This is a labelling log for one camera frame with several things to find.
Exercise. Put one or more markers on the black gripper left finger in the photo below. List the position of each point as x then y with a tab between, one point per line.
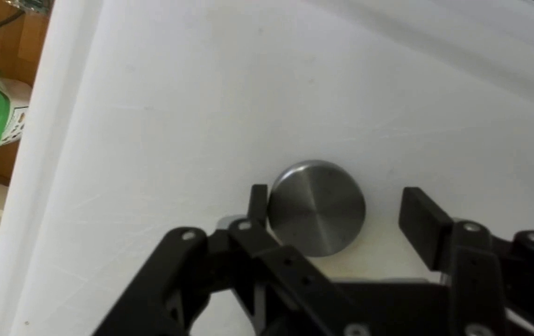
279	267

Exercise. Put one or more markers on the white cutting board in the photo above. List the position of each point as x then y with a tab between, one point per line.
217	94

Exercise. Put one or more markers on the grey metal bottle cap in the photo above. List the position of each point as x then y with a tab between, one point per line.
320	207

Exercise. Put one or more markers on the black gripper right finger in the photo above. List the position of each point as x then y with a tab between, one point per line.
465	262

